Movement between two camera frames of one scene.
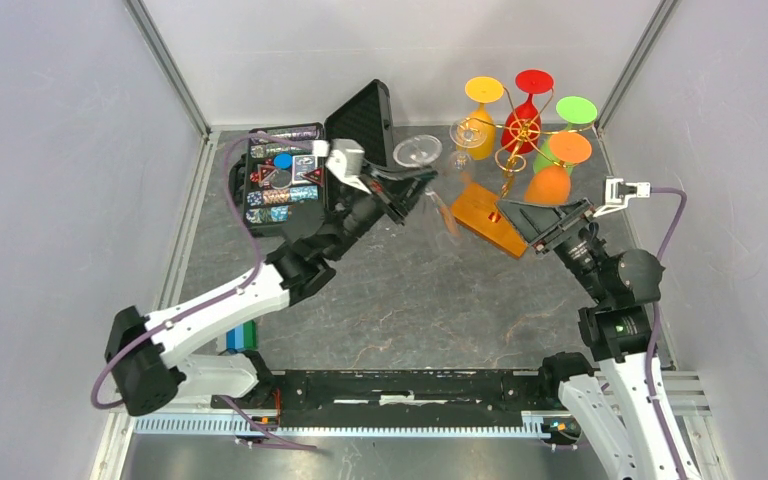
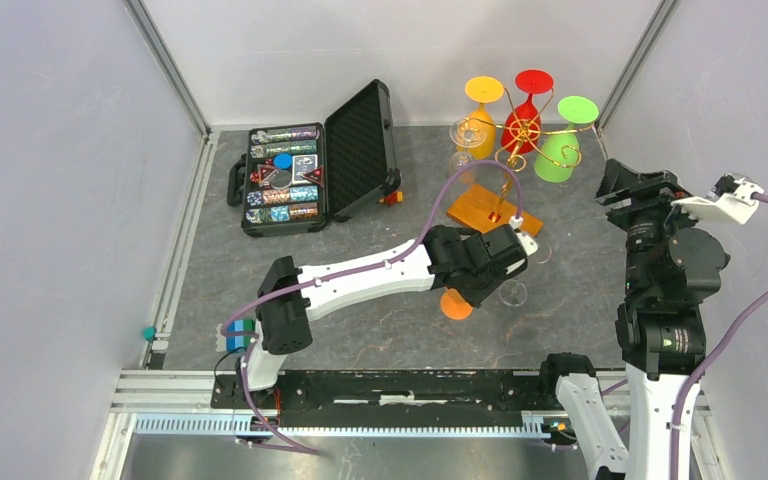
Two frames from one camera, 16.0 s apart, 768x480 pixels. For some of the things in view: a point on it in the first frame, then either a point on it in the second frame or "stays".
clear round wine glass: [466, 133] stays
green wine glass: [570, 110] stays
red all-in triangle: [316, 175] stays
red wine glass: [521, 123] stays
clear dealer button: [280, 179] stays
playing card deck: [302, 165] stays
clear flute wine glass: [422, 151] -> [514, 293]
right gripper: [539, 224] -> [651, 190]
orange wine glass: [550, 185] -> [454, 306]
